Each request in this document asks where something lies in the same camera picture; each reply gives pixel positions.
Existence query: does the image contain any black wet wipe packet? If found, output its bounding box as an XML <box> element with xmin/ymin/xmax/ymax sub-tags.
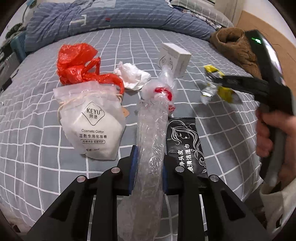
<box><xmin>166</xmin><ymin>118</ymin><xmax>208</xmax><ymax>178</ymax></box>

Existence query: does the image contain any clear bubble wrap roll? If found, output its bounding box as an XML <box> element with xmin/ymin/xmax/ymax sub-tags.
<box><xmin>117</xmin><ymin>65</ymin><xmax>174</xmax><ymax>240</ymax></box>

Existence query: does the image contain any KEYU cotton pad bag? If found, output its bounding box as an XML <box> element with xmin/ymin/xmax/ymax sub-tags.
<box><xmin>53</xmin><ymin>81</ymin><xmax>126</xmax><ymax>160</ymax></box>

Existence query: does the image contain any yellow white snack packet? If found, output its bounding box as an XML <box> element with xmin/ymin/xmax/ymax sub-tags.
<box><xmin>201</xmin><ymin>65</ymin><xmax>242</xmax><ymax>105</ymax></box>

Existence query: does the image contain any right hand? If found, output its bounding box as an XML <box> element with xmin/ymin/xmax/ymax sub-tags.
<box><xmin>256</xmin><ymin>108</ymin><xmax>295</xmax><ymax>189</ymax></box>

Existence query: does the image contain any wooden headboard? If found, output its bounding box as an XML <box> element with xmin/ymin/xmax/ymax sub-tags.
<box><xmin>236</xmin><ymin>11</ymin><xmax>295</xmax><ymax>89</ymax></box>

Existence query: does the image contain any brown fleece jacket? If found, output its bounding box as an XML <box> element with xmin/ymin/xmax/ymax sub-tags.
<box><xmin>209</xmin><ymin>27</ymin><xmax>262</xmax><ymax>79</ymax></box>

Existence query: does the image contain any clear bag with red print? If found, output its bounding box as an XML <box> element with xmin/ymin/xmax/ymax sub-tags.
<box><xmin>141</xmin><ymin>79</ymin><xmax>177</xmax><ymax>114</ymax></box>

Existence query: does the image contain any crumpled white tissue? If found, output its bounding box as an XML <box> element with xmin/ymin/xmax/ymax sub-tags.
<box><xmin>113</xmin><ymin>61</ymin><xmax>151</xmax><ymax>91</ymax></box>

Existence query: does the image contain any white cardboard box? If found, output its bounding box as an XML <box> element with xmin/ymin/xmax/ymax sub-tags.
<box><xmin>158</xmin><ymin>43</ymin><xmax>192</xmax><ymax>78</ymax></box>

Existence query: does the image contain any grey checked bed sheet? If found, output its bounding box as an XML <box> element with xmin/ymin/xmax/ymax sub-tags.
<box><xmin>1</xmin><ymin>29</ymin><xmax>261</xmax><ymax>226</ymax></box>

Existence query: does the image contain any red plastic bag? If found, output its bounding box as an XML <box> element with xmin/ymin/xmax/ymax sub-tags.
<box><xmin>57</xmin><ymin>43</ymin><xmax>125</xmax><ymax>95</ymax></box>

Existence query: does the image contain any grey checked pillow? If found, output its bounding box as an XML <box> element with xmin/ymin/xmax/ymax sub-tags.
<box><xmin>168</xmin><ymin>0</ymin><xmax>234</xmax><ymax>30</ymax></box>

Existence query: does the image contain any grey suitcase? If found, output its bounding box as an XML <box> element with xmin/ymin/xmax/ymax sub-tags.
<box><xmin>1</xmin><ymin>52</ymin><xmax>20</xmax><ymax>90</ymax></box>

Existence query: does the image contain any blue striped quilt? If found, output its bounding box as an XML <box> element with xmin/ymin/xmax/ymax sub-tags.
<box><xmin>25</xmin><ymin>1</ymin><xmax>215</xmax><ymax>52</ymax></box>

